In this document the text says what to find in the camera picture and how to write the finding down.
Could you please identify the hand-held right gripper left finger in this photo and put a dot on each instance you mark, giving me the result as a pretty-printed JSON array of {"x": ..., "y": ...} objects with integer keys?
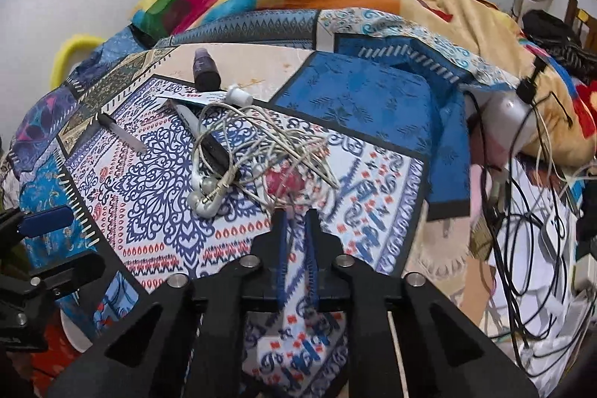
[{"x": 281, "y": 258}]

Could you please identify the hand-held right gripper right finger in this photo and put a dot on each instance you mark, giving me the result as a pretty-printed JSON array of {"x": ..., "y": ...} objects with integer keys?
[{"x": 311, "y": 258}]

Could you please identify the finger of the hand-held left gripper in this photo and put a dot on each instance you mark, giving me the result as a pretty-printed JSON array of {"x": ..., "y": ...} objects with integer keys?
[
  {"x": 70, "y": 270},
  {"x": 46, "y": 221}
]

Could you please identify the red clear plastic wrapper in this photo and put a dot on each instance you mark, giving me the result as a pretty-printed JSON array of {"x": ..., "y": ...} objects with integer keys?
[{"x": 284, "y": 183}]

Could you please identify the purple black spray bottle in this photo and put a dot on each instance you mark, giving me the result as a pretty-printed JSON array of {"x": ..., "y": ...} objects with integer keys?
[{"x": 206, "y": 74}]

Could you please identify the tangled white earphones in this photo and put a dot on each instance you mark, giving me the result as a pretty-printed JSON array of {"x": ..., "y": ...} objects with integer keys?
[{"x": 205, "y": 197}]

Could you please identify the black silver pen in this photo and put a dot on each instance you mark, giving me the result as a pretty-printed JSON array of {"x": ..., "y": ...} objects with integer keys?
[{"x": 119, "y": 128}]

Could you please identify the small black device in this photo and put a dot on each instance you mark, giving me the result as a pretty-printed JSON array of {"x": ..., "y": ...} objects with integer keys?
[{"x": 217, "y": 155}]

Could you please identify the blue patchwork bed sheet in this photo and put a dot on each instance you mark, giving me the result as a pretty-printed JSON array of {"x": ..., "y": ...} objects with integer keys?
[{"x": 373, "y": 109}]

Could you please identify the small white plug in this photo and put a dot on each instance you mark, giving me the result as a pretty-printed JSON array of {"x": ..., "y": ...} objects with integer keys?
[{"x": 238, "y": 95}]

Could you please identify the yellow foam tube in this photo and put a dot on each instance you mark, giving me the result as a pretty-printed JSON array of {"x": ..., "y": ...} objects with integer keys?
[{"x": 70, "y": 46}]

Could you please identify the white rounded appliance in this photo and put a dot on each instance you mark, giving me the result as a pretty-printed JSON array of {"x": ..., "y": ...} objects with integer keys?
[{"x": 506, "y": 118}]

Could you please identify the black striped cloth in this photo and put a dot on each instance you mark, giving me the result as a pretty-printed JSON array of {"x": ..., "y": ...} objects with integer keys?
[{"x": 550, "y": 29}]

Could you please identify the wooden headboard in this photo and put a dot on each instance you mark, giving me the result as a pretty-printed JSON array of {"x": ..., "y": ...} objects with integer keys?
[{"x": 580, "y": 18}]

